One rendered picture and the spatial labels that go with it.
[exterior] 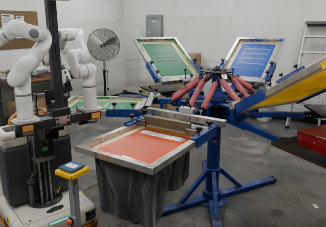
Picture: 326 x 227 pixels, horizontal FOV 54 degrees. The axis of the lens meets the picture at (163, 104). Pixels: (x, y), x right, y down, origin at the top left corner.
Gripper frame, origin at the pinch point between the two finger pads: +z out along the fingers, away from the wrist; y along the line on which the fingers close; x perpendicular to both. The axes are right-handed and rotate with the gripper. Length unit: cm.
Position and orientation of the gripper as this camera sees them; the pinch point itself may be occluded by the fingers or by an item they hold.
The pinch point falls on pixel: (69, 89)
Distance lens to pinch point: 255.4
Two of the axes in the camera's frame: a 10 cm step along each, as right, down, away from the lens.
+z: 3.1, 9.5, 1.0
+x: -7.9, 3.1, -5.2
